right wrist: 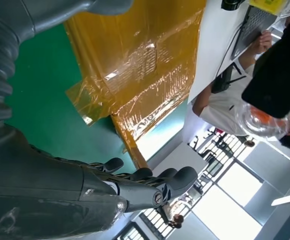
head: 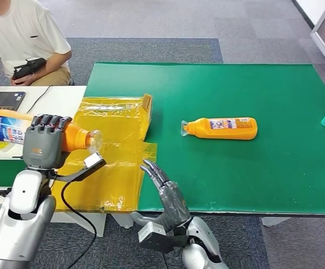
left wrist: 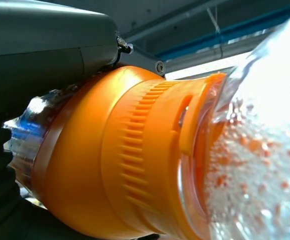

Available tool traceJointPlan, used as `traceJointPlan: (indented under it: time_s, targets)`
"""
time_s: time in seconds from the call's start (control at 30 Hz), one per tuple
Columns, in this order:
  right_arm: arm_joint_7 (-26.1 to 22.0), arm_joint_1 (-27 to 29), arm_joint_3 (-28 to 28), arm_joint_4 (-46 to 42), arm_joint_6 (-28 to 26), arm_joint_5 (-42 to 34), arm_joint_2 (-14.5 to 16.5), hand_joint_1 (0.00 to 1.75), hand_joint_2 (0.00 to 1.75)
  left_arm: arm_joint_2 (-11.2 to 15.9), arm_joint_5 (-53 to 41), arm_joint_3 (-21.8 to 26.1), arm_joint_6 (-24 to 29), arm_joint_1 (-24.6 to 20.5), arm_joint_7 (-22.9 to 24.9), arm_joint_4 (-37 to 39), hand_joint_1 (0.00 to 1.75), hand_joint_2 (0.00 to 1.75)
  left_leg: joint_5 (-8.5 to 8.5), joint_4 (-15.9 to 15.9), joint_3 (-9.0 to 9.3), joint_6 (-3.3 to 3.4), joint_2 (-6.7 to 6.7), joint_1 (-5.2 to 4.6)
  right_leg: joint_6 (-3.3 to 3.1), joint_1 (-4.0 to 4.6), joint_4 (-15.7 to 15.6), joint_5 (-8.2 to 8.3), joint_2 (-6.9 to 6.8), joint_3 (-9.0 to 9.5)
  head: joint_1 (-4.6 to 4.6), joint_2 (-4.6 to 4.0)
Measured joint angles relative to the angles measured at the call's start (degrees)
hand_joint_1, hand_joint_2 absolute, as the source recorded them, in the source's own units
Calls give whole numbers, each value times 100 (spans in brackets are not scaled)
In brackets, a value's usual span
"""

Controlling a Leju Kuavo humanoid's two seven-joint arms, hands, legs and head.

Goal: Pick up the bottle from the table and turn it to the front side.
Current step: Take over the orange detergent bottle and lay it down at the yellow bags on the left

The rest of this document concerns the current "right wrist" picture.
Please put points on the black handheld controller with antenna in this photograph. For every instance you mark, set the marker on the black handheld controller with antenna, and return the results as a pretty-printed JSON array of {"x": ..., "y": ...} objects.
[{"x": 222, "y": 81}]

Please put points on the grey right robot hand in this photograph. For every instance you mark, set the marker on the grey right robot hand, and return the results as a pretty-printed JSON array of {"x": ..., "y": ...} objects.
[{"x": 47, "y": 198}]

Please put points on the background person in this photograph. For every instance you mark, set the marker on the background person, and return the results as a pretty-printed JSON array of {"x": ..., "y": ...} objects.
[{"x": 172, "y": 217}]

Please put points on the yellow taped cardboard box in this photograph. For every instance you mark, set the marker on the yellow taped cardboard box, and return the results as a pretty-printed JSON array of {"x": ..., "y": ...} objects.
[{"x": 134, "y": 66}]

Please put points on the green table mat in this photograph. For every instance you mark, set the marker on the green table mat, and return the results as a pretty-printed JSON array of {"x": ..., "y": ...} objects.
[{"x": 42, "y": 82}]

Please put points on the dark grey laptop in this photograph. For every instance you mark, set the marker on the dark grey laptop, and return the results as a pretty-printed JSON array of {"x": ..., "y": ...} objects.
[{"x": 254, "y": 23}]

